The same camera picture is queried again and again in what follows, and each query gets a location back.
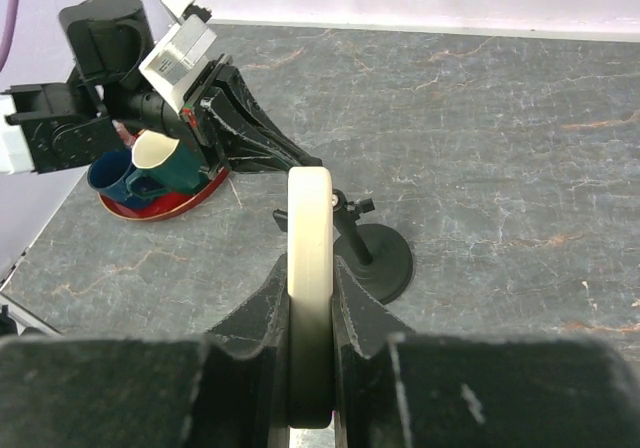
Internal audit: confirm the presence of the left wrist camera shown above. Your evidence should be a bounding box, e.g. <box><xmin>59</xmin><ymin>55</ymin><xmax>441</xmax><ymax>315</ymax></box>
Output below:
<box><xmin>139</xmin><ymin>15</ymin><xmax>217</xmax><ymax>114</ymax></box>

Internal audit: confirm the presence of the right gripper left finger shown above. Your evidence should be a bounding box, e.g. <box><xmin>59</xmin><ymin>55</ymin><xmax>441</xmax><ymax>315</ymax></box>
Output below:
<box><xmin>204</xmin><ymin>255</ymin><xmax>289</xmax><ymax>447</ymax></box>

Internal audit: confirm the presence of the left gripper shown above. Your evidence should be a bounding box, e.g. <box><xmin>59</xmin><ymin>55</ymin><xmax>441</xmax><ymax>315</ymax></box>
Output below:
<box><xmin>182</xmin><ymin>55</ymin><xmax>323</xmax><ymax>173</ymax></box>

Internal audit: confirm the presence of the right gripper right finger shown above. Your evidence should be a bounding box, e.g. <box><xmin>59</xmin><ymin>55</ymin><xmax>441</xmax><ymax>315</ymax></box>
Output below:
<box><xmin>332</xmin><ymin>257</ymin><xmax>412</xmax><ymax>447</ymax></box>

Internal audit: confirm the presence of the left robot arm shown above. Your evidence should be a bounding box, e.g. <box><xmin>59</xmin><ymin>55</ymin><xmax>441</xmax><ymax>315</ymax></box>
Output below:
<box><xmin>1</xmin><ymin>0</ymin><xmax>319</xmax><ymax>176</ymax></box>

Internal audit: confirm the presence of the black phone stand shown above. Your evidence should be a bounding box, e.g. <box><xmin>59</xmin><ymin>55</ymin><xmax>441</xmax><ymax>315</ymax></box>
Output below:
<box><xmin>273</xmin><ymin>189</ymin><xmax>413</xmax><ymax>313</ymax></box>

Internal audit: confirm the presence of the dark green mug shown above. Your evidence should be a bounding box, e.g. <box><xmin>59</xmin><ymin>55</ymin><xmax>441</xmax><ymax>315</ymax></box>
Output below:
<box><xmin>125</xmin><ymin>130</ymin><xmax>209</xmax><ymax>199</ymax></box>

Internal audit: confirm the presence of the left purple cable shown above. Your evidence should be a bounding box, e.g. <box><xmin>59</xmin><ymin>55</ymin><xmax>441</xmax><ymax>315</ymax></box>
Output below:
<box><xmin>0</xmin><ymin>0</ymin><xmax>26</xmax><ymax>72</ymax></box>

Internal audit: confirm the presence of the smartphone with cream case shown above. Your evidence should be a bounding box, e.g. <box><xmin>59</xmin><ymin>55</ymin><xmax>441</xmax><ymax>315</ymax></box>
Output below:
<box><xmin>287</xmin><ymin>167</ymin><xmax>334</xmax><ymax>429</ymax></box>

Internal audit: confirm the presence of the dark blue mug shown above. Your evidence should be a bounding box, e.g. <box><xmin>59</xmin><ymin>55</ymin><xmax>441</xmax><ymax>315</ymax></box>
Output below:
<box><xmin>87</xmin><ymin>150</ymin><xmax>135</xmax><ymax>204</ymax></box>

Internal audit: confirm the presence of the round red tray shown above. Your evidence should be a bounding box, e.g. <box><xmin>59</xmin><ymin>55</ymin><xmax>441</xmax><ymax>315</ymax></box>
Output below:
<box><xmin>98</xmin><ymin>169</ymin><xmax>230</xmax><ymax>222</ymax></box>

